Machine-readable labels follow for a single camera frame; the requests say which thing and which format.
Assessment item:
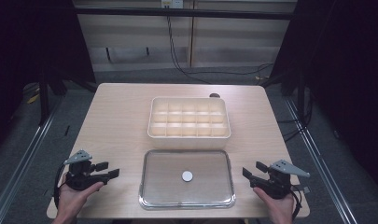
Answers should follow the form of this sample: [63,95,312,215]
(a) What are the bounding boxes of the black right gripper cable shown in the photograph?
[289,185,311,219]

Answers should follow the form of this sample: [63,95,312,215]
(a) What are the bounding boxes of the black horizontal bar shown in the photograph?
[74,7,296,21]

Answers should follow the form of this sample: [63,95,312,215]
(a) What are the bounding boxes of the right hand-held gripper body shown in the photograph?
[251,159,311,201]

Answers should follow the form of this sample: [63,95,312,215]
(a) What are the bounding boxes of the black metal stand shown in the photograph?
[37,69,51,126]

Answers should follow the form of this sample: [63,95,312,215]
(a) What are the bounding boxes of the metal floor rail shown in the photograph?
[282,96,359,224]
[0,96,65,224]

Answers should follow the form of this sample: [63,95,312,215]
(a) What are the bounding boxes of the person's right hand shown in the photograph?
[253,187,296,220]

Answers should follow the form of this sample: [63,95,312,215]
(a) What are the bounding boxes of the white wall outlet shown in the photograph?
[161,0,185,9]

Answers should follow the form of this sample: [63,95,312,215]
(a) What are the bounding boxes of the yellow strip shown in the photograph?
[26,93,41,105]

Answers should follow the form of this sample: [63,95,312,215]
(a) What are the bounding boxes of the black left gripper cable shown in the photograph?
[53,163,68,209]

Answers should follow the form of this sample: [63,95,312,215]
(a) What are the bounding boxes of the dark curtain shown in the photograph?
[260,0,378,190]
[0,0,97,157]

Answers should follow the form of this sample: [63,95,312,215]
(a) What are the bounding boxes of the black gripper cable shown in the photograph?
[289,185,311,219]
[53,163,68,209]

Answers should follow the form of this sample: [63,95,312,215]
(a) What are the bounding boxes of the black floor cables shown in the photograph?
[276,90,314,144]

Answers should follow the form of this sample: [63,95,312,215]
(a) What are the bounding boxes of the person's left hand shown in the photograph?
[54,174,105,220]

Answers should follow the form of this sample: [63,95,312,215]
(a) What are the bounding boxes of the white compartment organizer box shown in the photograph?
[147,95,232,150]

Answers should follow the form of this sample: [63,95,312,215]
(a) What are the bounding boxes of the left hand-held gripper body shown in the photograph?
[63,149,112,191]

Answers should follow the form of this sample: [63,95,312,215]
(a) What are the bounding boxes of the black wall cable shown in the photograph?
[165,15,275,85]

